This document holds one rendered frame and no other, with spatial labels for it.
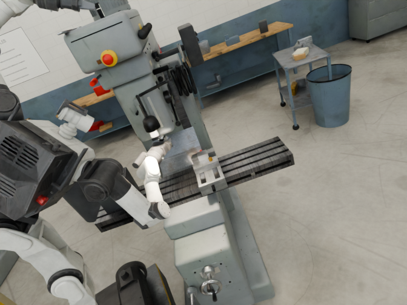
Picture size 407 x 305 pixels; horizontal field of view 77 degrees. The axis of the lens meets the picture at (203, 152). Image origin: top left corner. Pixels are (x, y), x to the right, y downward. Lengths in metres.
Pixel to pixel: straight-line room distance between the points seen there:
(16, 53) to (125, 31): 5.22
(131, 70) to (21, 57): 5.09
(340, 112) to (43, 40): 5.16
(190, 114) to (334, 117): 2.06
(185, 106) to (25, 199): 1.13
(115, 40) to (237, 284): 1.42
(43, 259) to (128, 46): 0.93
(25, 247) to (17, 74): 5.32
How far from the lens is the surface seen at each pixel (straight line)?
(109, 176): 1.01
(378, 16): 6.14
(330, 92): 3.26
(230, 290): 1.75
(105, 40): 1.12
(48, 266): 1.36
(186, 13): 5.52
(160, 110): 1.30
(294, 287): 2.11
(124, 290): 1.78
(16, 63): 6.30
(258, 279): 1.94
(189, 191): 1.53
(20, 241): 1.23
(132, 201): 1.06
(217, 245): 1.46
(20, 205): 1.04
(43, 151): 0.93
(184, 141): 1.85
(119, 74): 1.23
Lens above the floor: 1.86
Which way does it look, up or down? 31 degrees down
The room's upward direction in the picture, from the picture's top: 22 degrees counter-clockwise
